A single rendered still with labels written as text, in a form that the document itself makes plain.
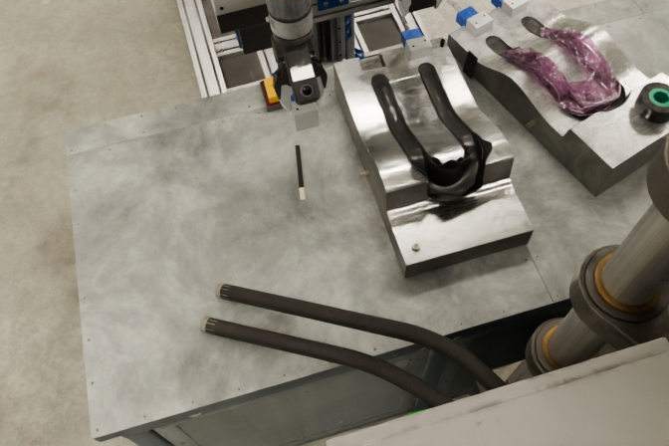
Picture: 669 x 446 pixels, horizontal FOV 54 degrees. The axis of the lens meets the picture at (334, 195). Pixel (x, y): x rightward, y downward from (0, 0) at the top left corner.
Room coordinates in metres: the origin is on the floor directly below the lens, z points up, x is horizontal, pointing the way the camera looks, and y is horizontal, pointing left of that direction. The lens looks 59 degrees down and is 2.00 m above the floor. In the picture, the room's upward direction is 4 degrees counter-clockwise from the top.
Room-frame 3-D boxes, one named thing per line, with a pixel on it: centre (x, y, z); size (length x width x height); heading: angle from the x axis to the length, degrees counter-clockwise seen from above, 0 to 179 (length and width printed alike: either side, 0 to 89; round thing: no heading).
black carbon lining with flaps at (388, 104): (0.80, -0.21, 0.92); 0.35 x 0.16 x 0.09; 12
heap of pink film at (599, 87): (0.94, -0.52, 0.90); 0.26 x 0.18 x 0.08; 30
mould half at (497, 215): (0.78, -0.20, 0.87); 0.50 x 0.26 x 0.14; 12
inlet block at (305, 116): (0.87, 0.06, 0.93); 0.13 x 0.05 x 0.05; 12
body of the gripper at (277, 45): (0.86, 0.06, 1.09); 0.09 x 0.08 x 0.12; 12
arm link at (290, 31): (0.85, 0.06, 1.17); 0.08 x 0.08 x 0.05
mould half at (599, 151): (0.94, -0.53, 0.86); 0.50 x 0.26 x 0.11; 30
